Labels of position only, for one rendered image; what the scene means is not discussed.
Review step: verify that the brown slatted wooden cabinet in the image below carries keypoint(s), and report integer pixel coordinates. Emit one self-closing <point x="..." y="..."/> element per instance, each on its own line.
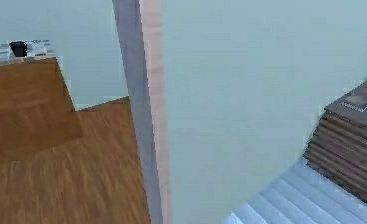
<point x="347" y="146"/>

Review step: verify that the grey flat object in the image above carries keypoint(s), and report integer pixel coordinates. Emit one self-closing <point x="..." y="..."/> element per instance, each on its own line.
<point x="357" y="101"/>

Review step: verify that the black bin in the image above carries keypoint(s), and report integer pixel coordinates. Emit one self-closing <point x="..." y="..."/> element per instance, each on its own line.
<point x="18" y="49"/>

